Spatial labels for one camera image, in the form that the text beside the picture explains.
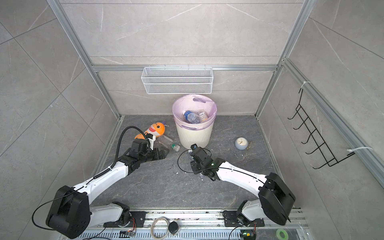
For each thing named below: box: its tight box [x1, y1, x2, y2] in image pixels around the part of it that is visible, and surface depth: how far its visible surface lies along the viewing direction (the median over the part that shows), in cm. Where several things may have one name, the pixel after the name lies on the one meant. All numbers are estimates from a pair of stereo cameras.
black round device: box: [168, 221, 179, 235], surface depth 65 cm
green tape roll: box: [276, 228, 289, 240], surface depth 71 cm
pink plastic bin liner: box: [172, 94, 218, 131], surface depth 93 cm
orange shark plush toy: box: [134, 122, 166, 140], surface depth 103 cm
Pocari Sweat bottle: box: [183, 110, 202, 124], surface depth 95 cm
